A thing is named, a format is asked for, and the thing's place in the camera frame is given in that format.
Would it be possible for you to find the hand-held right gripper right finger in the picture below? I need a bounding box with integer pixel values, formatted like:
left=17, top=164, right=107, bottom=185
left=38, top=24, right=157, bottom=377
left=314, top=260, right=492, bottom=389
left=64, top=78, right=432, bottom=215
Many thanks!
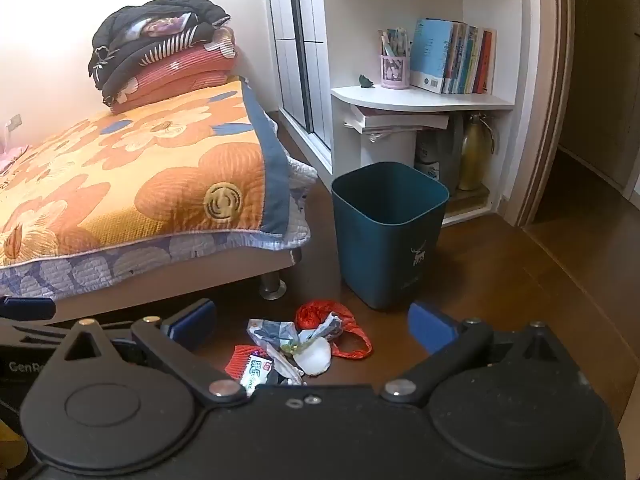
left=380, top=302, right=576, bottom=406

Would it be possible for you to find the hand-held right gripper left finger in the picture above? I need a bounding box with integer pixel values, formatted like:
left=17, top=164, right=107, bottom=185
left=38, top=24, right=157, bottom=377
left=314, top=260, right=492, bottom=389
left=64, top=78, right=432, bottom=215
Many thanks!
left=55, top=299, right=251, bottom=406

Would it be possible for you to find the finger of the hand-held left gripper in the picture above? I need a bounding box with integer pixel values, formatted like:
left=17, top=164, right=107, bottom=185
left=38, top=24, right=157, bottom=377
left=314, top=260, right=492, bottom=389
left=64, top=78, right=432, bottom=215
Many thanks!
left=0, top=296, right=76, bottom=343

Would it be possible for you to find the red foam net sleeve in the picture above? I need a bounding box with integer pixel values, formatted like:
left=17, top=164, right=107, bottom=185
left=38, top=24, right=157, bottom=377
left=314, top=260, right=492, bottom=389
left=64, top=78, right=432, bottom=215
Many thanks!
left=225, top=344, right=273, bottom=381

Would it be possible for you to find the grey printed wrapper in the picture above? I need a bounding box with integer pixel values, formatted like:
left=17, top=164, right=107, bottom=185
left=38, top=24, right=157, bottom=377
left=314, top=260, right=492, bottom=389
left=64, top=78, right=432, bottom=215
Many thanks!
left=246, top=319, right=301, bottom=348

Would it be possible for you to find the small green white snack packet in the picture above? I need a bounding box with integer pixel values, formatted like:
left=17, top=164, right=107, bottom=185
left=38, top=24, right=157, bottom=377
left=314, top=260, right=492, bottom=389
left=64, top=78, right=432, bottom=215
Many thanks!
left=240, top=354, right=276, bottom=392

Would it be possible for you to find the teal plastic trash bin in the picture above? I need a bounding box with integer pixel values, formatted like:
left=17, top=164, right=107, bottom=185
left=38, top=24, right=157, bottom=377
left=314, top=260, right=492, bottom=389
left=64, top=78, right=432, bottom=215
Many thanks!
left=331, top=161, right=451, bottom=311

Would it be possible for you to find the colourful wrapper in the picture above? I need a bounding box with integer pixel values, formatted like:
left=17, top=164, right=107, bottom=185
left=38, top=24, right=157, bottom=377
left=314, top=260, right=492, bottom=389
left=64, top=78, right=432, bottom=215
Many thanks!
left=300, top=312, right=347, bottom=348

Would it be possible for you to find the silver wrapper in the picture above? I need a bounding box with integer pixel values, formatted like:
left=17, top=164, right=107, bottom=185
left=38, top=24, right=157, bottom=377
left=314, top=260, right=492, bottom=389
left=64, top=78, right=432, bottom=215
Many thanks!
left=265, top=342, right=307, bottom=387

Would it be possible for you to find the red plastic bag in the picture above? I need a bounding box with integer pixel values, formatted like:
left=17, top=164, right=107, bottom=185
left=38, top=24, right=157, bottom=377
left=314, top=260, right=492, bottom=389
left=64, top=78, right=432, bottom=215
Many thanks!
left=295, top=300, right=373, bottom=361

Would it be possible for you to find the white round paper piece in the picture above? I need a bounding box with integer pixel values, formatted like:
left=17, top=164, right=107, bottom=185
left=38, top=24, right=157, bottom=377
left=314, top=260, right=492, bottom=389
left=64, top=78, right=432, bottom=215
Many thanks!
left=292, top=337, right=332, bottom=376

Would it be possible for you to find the orange and blue bed cover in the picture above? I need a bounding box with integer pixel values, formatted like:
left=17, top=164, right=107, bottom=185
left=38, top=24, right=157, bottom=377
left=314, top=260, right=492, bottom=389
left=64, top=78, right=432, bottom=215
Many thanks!
left=0, top=110, right=318, bottom=306

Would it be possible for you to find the metal bed leg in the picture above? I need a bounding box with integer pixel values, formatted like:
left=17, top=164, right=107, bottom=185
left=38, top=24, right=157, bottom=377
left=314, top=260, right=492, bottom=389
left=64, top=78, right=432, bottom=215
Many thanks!
left=257, top=272, right=287, bottom=302

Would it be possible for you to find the pink cloth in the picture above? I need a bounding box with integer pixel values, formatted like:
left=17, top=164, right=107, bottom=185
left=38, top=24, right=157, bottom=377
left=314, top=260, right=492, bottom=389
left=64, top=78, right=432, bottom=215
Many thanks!
left=0, top=145, right=29, bottom=172

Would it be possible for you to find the grey plastic jug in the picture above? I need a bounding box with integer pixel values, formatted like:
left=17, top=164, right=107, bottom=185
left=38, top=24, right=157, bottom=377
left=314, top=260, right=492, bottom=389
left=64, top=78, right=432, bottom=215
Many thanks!
left=415, top=127, right=463, bottom=187

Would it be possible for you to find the gold thermos flask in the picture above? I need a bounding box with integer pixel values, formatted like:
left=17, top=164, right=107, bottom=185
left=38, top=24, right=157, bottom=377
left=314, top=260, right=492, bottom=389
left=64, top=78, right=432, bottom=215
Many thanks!
left=457, top=114, right=496, bottom=192

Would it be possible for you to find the white cylinder column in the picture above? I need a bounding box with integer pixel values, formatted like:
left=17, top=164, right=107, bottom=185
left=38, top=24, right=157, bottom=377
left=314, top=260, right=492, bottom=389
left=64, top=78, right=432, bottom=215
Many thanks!
left=357, top=130, right=418, bottom=181

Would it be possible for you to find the stack of papers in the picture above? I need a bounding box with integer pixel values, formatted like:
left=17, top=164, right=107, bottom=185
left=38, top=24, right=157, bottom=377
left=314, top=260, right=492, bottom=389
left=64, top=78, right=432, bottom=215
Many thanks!
left=342, top=104, right=450, bottom=137

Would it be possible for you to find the red floral folded blanket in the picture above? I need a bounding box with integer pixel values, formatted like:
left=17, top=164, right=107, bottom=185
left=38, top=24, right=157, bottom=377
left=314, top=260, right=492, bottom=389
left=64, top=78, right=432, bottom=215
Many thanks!
left=102, top=27, right=240, bottom=115

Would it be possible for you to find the pink pen holder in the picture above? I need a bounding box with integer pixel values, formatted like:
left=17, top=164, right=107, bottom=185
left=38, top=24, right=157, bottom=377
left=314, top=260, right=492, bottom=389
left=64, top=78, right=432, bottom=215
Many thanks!
left=381, top=54, right=412, bottom=90

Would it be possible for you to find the black floral folded blanket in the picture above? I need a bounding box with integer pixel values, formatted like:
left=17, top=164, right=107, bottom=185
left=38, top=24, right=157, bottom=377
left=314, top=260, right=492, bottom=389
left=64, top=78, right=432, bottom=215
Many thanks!
left=88, top=22, right=217, bottom=105

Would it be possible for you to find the row of books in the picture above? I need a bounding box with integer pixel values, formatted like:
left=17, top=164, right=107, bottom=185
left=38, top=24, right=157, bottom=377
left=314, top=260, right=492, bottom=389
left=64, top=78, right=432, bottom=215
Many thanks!
left=410, top=18, right=497, bottom=96

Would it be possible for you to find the white sliding door wardrobe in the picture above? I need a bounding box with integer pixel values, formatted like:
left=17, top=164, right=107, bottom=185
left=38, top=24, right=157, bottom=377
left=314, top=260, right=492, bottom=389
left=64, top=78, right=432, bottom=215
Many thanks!
left=262, top=0, right=333, bottom=176

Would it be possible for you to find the bunch of pens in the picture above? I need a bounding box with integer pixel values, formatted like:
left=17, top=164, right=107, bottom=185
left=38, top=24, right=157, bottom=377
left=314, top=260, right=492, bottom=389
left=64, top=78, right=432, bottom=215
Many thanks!
left=377, top=27, right=411, bottom=58

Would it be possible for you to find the black printed jacket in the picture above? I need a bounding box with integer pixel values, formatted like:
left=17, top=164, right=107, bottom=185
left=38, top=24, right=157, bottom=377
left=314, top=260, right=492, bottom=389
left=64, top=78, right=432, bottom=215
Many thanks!
left=92, top=0, right=232, bottom=51

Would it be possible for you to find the white shelf unit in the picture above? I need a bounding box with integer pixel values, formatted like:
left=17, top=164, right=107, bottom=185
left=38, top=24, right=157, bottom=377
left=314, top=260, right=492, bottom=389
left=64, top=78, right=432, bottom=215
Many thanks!
left=320, top=0, right=523, bottom=227

